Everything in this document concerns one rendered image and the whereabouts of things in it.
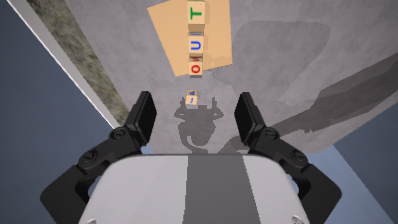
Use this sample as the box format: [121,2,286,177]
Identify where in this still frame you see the tan flat mat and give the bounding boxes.
[147,0,232,77]

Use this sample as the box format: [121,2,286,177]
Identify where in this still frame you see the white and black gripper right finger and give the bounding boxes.
[234,92,342,224]

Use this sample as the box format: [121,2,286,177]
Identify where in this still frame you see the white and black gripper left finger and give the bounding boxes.
[40,91,157,224]

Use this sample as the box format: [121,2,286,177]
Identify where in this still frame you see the wooden letter block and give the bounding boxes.
[186,0,206,25]
[186,89,198,105]
[188,32,204,53]
[189,56,203,75]

